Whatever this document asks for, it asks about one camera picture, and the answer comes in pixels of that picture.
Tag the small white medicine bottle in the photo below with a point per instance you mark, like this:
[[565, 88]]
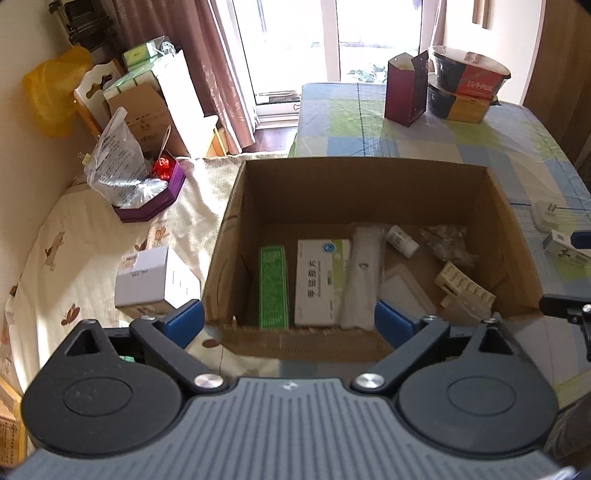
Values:
[[402, 241]]

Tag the brown carton on chair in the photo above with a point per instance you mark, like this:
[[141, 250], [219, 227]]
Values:
[[148, 118]]

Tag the maroon curtain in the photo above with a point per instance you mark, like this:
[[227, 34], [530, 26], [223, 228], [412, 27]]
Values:
[[206, 32]]

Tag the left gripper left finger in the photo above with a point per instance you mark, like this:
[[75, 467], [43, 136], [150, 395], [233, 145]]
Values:
[[163, 341]]

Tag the patterned cream bedsheet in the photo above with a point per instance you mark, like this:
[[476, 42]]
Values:
[[71, 270]]

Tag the purple hexagonal box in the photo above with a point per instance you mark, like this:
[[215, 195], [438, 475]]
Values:
[[157, 203]]

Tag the lower yellow instant noodle bowl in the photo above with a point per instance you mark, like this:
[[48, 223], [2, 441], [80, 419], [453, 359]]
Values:
[[454, 107]]

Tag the white green medicine box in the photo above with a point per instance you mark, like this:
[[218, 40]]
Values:
[[322, 267]]

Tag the white paper shopping bag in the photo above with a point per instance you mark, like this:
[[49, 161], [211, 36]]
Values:
[[193, 133]]

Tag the clear plastic storage box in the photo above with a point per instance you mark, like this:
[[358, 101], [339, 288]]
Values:
[[401, 290]]

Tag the crinkled clear plastic bag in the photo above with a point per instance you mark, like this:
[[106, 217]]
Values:
[[447, 243]]

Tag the small white cardboard box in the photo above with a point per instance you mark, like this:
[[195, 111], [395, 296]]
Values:
[[154, 282]]

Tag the checked tablecloth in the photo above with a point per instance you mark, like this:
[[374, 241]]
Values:
[[345, 120]]

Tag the white wooden chair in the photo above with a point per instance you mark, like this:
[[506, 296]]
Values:
[[89, 97]]

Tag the long white medicine box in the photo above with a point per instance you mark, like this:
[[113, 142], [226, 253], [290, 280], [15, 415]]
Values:
[[559, 246]]

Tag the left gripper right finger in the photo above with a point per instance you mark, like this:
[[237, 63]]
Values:
[[417, 343]]

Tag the cream slotted plastic rack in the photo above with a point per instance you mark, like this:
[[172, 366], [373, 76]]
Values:
[[466, 302]]

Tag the brown cardboard box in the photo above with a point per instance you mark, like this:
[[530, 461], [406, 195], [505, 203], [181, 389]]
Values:
[[283, 201]]

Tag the dark red gift bag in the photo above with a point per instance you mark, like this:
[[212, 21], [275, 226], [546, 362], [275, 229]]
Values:
[[406, 88]]

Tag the yellow plastic bag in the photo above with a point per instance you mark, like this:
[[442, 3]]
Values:
[[49, 89]]

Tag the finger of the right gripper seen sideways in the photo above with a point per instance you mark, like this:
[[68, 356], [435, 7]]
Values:
[[575, 309]]

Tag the clear bag with papers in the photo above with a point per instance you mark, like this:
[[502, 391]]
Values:
[[117, 169]]

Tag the green tissue packs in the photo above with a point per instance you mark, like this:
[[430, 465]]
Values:
[[140, 62]]

